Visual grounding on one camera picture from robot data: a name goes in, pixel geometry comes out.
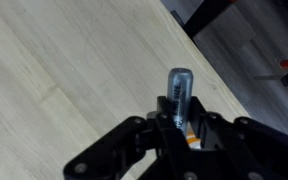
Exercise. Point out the black and silver marker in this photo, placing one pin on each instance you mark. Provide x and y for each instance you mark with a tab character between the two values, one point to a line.
180	86

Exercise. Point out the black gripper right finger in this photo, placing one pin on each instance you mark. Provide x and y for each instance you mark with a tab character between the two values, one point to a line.
250	150

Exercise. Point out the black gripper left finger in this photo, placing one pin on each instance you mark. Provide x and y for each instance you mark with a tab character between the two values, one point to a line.
124	146

